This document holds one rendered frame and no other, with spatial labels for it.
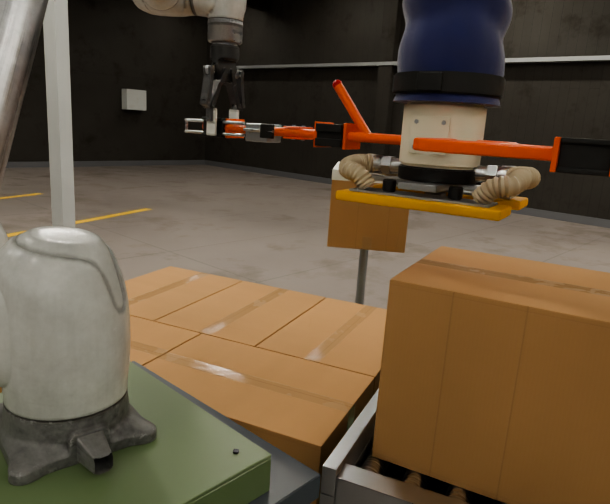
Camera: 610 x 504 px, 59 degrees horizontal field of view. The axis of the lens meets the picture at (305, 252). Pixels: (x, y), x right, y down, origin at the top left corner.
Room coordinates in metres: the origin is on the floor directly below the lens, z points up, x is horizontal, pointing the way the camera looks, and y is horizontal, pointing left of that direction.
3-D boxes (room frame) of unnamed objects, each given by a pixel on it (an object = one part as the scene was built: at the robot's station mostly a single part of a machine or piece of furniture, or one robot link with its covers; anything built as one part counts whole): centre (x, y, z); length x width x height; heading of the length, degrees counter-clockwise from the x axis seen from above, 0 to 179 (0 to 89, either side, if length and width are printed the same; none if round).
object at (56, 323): (0.67, 0.32, 0.98); 0.18 x 0.16 x 0.22; 84
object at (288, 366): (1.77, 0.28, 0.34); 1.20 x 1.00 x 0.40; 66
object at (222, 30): (1.49, 0.24, 1.45); 0.09 x 0.09 x 0.06
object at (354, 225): (3.04, -0.34, 0.82); 0.60 x 0.40 x 0.40; 175
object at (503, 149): (1.19, -0.04, 1.21); 0.93 x 0.30 x 0.04; 60
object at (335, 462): (1.23, -0.21, 0.58); 0.70 x 0.03 x 0.06; 156
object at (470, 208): (1.11, -0.23, 1.11); 0.34 x 0.10 x 0.05; 60
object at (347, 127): (1.32, -0.06, 1.21); 0.10 x 0.08 x 0.06; 150
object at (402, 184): (1.19, -0.28, 1.15); 0.34 x 0.25 x 0.06; 60
